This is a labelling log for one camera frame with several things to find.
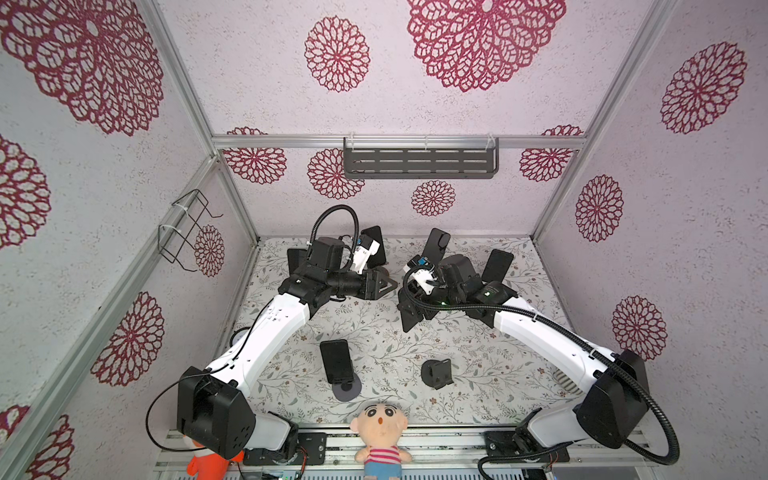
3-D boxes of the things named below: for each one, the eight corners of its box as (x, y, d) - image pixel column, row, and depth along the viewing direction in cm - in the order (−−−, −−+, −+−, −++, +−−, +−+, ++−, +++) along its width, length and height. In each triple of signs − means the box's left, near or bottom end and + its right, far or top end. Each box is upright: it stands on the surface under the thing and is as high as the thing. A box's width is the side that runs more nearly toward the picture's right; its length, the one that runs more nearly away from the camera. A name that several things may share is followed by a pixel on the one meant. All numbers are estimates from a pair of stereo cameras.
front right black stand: (422, 389, 85) (425, 380, 79) (420, 369, 89) (423, 358, 83) (449, 389, 85) (455, 380, 79) (447, 369, 89) (451, 358, 83)
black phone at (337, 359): (328, 388, 85) (317, 363, 71) (331, 367, 89) (321, 339, 75) (354, 388, 85) (348, 363, 71) (355, 367, 89) (350, 339, 75)
